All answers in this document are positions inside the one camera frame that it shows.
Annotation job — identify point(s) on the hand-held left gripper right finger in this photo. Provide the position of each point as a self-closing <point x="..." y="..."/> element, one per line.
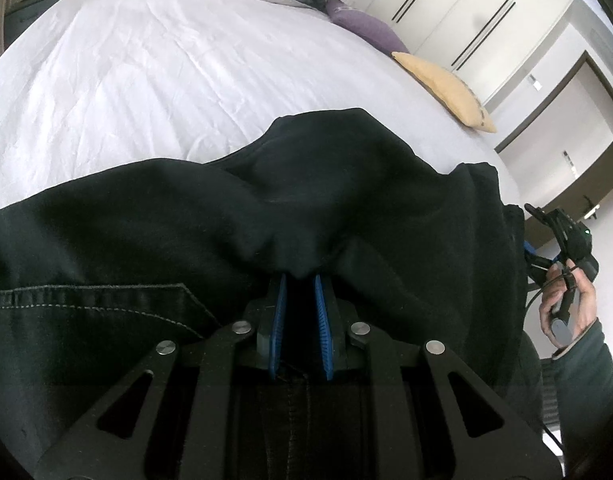
<point x="324" y="332"/>

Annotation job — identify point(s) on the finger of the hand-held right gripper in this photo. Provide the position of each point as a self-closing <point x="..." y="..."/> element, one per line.
<point x="538" y="214"/>
<point x="536" y="259"/>

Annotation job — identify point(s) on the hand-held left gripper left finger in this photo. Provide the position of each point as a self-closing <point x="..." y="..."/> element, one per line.
<point x="277" y="322"/>

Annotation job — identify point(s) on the black pants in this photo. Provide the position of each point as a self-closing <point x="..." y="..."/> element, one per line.
<point x="346" y="185"/>

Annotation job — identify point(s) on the person's right forearm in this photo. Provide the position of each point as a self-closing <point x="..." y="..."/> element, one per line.
<point x="588" y="390"/>

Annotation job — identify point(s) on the person's right hand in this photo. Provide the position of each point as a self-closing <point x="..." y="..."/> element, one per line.
<point x="583" y="310"/>

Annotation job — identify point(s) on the white door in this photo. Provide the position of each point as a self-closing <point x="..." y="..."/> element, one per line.
<point x="581" y="120"/>

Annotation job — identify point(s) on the yellow pillow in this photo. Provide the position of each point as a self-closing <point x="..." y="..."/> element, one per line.
<point x="449" y="90"/>

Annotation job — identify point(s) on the white wardrobe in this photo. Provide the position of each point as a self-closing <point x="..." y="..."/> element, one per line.
<point x="466" y="5"/>

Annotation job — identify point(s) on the purple pillow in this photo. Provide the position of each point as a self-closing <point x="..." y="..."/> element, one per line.
<point x="364" y="27"/>

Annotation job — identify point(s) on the white bed sheet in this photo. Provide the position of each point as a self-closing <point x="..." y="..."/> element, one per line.
<point x="161" y="85"/>

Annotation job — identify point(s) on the dark bedside cabinet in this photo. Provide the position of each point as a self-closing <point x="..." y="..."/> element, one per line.
<point x="31" y="20"/>

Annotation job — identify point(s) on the wall switch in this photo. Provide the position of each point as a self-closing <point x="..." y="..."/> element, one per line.
<point x="536" y="82"/>

